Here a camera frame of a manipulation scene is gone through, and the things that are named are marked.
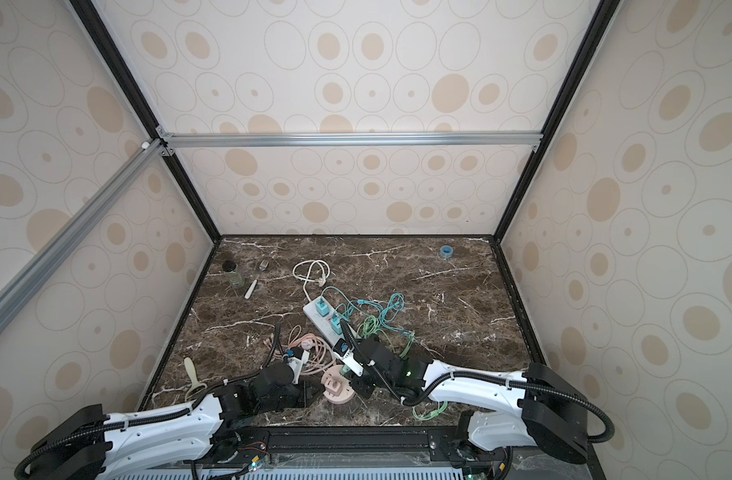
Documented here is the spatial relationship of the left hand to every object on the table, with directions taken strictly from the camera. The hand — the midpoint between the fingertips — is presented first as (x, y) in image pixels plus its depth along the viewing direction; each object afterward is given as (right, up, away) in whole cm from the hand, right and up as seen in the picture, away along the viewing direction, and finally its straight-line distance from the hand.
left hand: (332, 390), depth 79 cm
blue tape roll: (+39, +38, +35) cm, 65 cm away
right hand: (+5, +5, 0) cm, 7 cm away
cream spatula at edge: (-43, +4, +8) cm, 44 cm away
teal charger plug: (-5, +20, +13) cm, 24 cm away
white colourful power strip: (-4, +16, +15) cm, 22 cm away
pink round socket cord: (-4, +6, +9) cm, 11 cm away
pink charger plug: (0, +3, -2) cm, 4 cm away
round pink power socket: (+4, -1, +1) cm, 4 cm away
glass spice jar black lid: (-36, +30, +21) cm, 52 cm away
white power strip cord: (-11, +31, +27) cm, 43 cm away
